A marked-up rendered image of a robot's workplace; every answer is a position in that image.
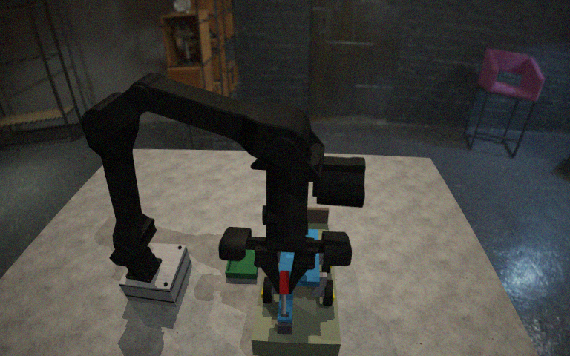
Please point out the green tray floor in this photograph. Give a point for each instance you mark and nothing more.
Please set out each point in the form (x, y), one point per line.
(246, 264)

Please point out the green tray walls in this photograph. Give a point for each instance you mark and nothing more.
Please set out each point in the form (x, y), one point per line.
(240, 275)

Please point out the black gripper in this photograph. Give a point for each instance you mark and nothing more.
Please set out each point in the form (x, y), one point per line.
(285, 232)

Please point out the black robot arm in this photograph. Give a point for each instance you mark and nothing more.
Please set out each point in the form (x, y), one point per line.
(279, 136)

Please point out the small wheeled trolley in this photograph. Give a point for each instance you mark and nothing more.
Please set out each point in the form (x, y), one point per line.
(321, 287)

